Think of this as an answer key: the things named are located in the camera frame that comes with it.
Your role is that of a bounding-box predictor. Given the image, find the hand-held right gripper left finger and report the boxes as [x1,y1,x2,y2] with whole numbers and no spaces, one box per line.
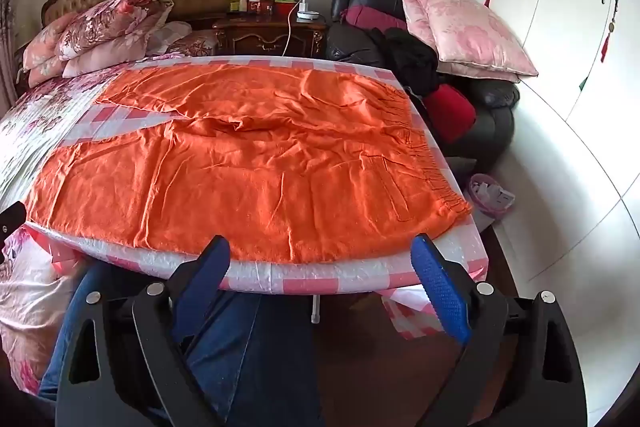
[55,234,232,427]

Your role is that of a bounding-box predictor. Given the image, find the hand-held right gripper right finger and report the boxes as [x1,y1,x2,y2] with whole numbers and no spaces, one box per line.
[410,233,587,427]

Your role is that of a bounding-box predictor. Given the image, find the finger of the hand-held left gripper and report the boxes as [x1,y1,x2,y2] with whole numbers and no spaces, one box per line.
[0,201,27,264]

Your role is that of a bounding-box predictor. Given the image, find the orange fringed scarf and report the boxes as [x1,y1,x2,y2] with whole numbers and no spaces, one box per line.
[24,61,474,266]

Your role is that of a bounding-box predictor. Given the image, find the floral bed sheet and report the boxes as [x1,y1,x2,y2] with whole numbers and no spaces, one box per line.
[0,57,132,398]

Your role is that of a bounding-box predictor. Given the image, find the person's legs in blue jeans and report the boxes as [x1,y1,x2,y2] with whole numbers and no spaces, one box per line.
[37,259,326,427]

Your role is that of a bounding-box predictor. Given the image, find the pink basket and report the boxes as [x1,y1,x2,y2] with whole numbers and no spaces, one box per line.
[467,173,517,222]

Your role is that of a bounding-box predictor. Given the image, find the pink white checkered tablecloth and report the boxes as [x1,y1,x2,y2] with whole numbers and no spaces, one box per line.
[22,55,490,341]

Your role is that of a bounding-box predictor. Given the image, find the red cushion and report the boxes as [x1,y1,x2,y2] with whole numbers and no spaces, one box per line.
[422,84,477,144]

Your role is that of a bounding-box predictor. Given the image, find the folded floral quilt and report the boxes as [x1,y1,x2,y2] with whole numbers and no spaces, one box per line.
[22,0,175,88]

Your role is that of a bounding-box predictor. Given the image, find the black clothes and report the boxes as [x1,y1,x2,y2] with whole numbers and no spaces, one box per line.
[370,28,442,98]

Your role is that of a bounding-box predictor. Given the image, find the white wardrobe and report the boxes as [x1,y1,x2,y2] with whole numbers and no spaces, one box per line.
[457,0,640,408]

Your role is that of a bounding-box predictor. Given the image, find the grey checkered pillow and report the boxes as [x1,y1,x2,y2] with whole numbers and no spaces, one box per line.
[145,21,193,56]

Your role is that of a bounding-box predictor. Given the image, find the red patterned pillow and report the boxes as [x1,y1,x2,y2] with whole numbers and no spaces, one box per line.
[167,32,226,58]

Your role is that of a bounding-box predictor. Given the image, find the large pink floral pillow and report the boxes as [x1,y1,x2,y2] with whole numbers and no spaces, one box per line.
[405,0,539,76]

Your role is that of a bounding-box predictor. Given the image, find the dark carved wooden nightstand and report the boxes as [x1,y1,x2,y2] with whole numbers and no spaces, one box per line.
[212,12,329,57]

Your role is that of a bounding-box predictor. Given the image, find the maroon cushion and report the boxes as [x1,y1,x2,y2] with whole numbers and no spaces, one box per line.
[341,5,409,32]

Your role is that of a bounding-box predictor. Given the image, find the white cable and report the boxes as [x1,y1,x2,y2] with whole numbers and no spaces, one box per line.
[281,6,302,57]

